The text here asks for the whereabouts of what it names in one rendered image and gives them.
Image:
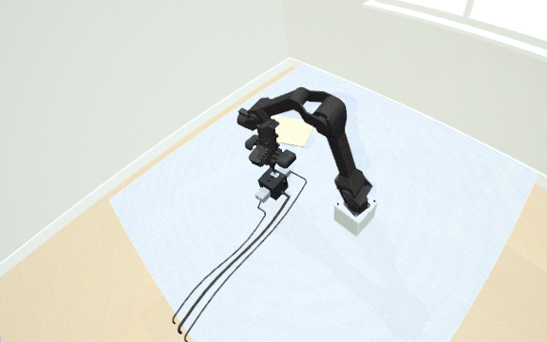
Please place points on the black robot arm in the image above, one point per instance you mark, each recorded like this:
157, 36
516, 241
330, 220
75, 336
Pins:
329, 119

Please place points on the cream flat rectangular mat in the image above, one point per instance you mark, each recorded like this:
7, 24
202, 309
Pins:
292, 131

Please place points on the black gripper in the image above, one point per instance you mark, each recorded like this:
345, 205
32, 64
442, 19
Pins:
283, 159

